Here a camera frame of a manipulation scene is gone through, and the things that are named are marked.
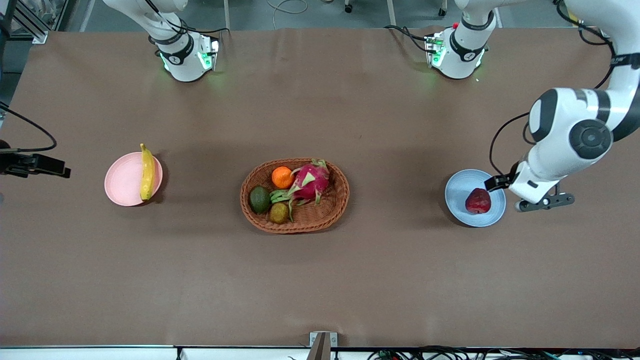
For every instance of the brown kiwi fruit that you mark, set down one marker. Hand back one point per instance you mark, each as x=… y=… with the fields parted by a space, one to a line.
x=279 y=213

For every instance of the white metal frame bar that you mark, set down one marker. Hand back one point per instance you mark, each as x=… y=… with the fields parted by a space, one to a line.
x=391 y=12
x=227 y=15

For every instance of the brown table cover sheet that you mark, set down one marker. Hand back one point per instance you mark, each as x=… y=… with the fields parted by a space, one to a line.
x=320 y=280

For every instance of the dark red apple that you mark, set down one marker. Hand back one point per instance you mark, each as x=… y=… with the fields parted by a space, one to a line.
x=478 y=201

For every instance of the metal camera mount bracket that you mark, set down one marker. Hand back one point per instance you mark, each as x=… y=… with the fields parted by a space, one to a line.
x=322 y=345

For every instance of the orange tangerine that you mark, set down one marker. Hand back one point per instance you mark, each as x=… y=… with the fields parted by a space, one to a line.
x=282 y=177

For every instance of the pink dragon fruit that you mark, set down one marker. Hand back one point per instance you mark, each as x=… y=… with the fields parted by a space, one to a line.
x=310 y=182

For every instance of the light blue round plate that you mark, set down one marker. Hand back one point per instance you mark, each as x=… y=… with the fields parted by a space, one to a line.
x=457 y=190

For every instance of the pink round plate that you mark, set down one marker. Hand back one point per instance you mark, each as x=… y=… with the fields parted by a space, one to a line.
x=122 y=182

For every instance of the yellow banana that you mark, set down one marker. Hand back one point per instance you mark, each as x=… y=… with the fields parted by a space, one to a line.
x=147 y=175

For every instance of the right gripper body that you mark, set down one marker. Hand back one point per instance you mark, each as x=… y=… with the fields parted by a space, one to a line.
x=20 y=165

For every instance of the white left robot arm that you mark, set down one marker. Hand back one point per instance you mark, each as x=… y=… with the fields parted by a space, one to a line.
x=555 y=110

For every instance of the white table edge rail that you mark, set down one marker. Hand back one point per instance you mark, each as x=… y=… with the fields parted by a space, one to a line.
x=100 y=354

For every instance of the dark green avocado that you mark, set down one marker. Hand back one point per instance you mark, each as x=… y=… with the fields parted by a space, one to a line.
x=260 y=200

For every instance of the aluminium frame post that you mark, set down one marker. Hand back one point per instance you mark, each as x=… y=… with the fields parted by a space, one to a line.
x=30 y=22

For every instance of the brown wicker fruit basket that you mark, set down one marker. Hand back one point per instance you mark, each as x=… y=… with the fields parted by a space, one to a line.
x=325 y=210

